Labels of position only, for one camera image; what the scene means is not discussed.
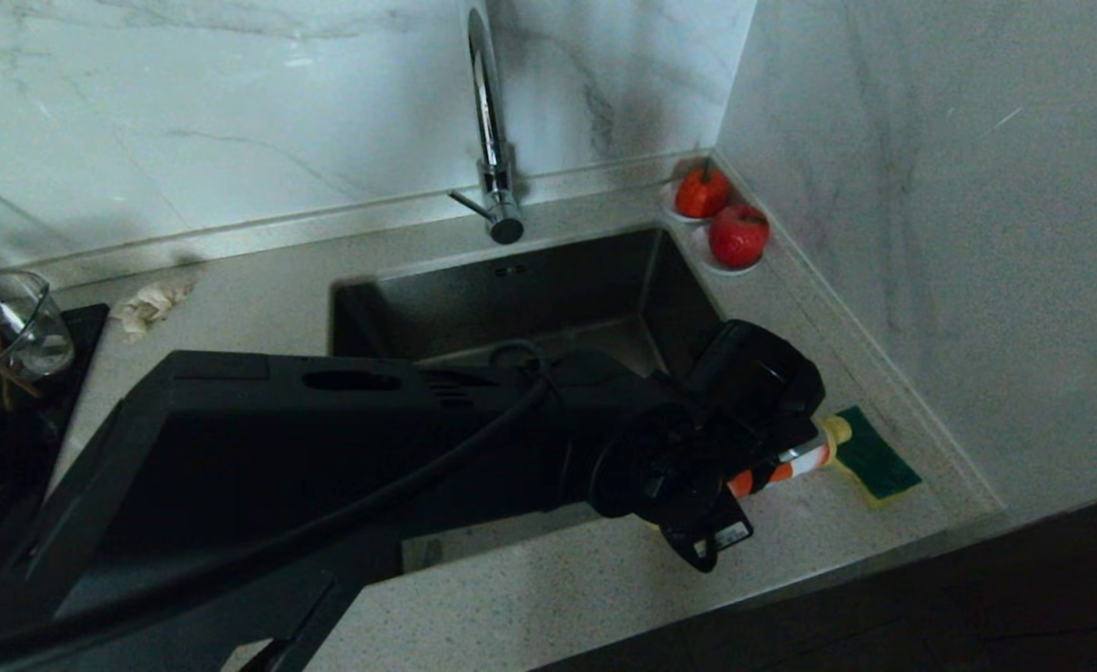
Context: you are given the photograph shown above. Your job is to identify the orange detergent bottle yellow cap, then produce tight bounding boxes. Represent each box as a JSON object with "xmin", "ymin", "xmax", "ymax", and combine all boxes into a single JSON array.
[{"xmin": 725, "ymin": 415, "xmax": 853, "ymax": 500}]

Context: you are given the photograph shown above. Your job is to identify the green and yellow sponge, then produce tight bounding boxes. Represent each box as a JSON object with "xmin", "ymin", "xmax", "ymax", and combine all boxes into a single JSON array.
[{"xmin": 833, "ymin": 406, "xmax": 922, "ymax": 510}]

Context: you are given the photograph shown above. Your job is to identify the stainless steel sink basin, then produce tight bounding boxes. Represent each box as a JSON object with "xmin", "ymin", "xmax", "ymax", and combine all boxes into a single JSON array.
[{"xmin": 329, "ymin": 227, "xmax": 804, "ymax": 572}]

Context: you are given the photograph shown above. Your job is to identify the chrome faucet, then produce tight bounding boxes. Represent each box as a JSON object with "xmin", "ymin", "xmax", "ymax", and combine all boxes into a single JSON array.
[{"xmin": 448, "ymin": 7, "xmax": 526, "ymax": 246}]

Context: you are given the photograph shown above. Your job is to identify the red apple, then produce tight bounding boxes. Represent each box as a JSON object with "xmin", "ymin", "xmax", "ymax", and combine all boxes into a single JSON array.
[{"xmin": 707, "ymin": 205, "xmax": 769, "ymax": 271}]

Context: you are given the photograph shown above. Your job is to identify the orange-red tomato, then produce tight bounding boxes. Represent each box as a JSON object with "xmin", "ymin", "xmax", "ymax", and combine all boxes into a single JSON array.
[{"xmin": 674, "ymin": 161, "xmax": 731, "ymax": 221}]

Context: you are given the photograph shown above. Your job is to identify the crumpled beige tissue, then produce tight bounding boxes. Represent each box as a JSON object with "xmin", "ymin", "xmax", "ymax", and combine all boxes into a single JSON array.
[{"xmin": 111, "ymin": 280, "xmax": 196, "ymax": 343}]

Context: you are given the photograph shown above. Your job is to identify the clear glass measuring cup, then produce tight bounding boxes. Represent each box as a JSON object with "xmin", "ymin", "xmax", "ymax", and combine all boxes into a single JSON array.
[{"xmin": 0, "ymin": 271, "xmax": 77, "ymax": 393}]

